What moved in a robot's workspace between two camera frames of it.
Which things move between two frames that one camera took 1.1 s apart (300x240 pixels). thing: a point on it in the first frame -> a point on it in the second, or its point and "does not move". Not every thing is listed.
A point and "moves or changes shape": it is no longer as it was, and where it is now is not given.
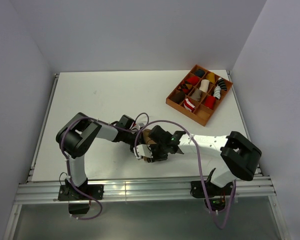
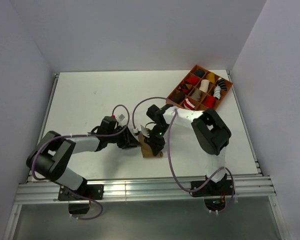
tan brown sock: (147, 139) moves or changes shape
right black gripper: (156, 158) -> (156, 145)
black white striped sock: (221, 82) does not move
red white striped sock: (189, 105) does not move
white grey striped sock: (217, 92) does not move
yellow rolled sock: (211, 77) does not move
